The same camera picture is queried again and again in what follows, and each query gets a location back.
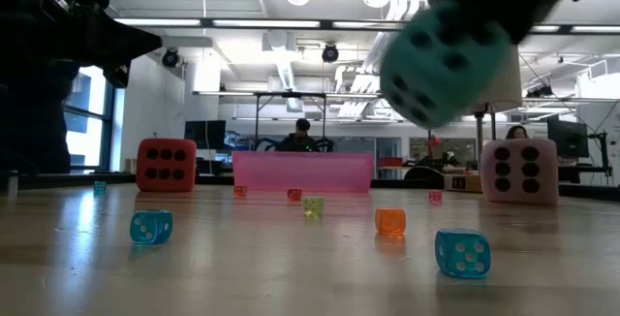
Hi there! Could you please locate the pink translucent plastic bin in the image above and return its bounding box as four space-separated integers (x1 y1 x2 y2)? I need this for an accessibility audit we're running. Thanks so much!
231 150 376 194

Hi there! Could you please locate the black chair back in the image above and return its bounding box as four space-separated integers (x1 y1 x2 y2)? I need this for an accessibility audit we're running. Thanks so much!
403 165 446 181

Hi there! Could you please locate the small orange translucent die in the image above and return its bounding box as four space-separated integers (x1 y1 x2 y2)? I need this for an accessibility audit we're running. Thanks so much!
374 207 408 237

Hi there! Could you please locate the black computer monitor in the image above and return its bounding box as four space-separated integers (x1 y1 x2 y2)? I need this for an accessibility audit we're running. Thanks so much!
183 119 228 151
546 118 591 159

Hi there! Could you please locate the small grey post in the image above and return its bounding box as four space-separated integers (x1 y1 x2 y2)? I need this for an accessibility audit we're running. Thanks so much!
6 170 20 199

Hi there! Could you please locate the small yellow-green translucent die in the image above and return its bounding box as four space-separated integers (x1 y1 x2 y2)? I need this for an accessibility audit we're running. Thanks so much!
302 196 326 220

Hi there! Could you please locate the black gantry stand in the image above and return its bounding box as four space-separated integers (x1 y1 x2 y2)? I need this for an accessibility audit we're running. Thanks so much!
251 91 330 152

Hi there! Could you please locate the large teal plush die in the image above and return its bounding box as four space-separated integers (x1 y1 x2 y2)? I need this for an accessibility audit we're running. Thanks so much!
379 0 514 131

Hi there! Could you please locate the small blue translucent die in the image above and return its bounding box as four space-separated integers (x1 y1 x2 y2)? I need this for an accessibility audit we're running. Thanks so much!
129 209 174 246
434 228 492 280

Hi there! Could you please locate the white shade wooden lamp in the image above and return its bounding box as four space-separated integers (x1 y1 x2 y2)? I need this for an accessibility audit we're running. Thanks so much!
462 44 524 174

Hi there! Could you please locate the large pink plush die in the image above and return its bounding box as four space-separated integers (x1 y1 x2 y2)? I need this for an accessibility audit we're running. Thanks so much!
480 137 560 205

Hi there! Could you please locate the large red plush die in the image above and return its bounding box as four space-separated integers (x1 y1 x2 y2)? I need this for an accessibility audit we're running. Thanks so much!
135 137 199 194

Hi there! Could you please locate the black ceiling camera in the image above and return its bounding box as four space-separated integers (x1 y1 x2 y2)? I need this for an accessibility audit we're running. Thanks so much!
321 43 340 64
161 47 181 69

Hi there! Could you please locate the cardboard box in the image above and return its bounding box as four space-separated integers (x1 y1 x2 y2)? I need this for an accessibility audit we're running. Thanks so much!
444 174 484 194

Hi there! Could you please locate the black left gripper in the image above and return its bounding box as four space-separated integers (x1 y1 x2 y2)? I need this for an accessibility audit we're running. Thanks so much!
28 0 164 89

